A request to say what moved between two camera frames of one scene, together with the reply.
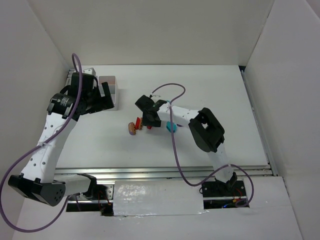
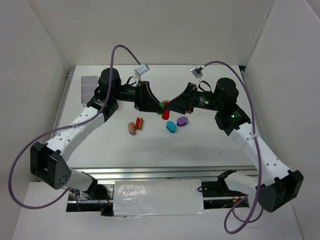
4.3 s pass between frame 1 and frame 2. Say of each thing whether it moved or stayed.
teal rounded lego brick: stayed
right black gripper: moved
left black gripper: moved
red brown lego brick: stayed
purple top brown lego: stayed
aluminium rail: stayed
